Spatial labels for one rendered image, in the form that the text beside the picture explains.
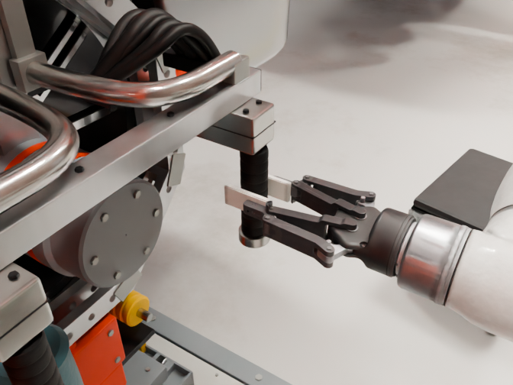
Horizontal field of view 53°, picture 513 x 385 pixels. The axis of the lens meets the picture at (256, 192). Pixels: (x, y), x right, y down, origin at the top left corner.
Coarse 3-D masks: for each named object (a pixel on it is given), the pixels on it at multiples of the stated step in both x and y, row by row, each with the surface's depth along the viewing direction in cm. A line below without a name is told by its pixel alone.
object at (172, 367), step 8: (144, 344) 127; (144, 352) 128; (152, 352) 127; (160, 360) 122; (168, 360) 124; (168, 368) 122; (176, 368) 124; (184, 368) 122; (168, 376) 123; (176, 376) 123; (184, 376) 123; (192, 376) 122; (168, 384) 121; (176, 384) 121; (184, 384) 120; (192, 384) 124
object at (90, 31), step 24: (24, 0) 73; (48, 0) 68; (48, 24) 78; (72, 24) 72; (48, 48) 71; (72, 48) 73; (96, 48) 77; (48, 96) 93; (72, 96) 90; (72, 120) 78; (96, 120) 82; (120, 120) 86; (96, 144) 90; (24, 264) 86; (48, 288) 82
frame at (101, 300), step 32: (64, 0) 63; (96, 0) 61; (128, 0) 66; (160, 64) 74; (160, 160) 84; (160, 192) 85; (96, 288) 85; (128, 288) 85; (64, 320) 76; (96, 320) 81
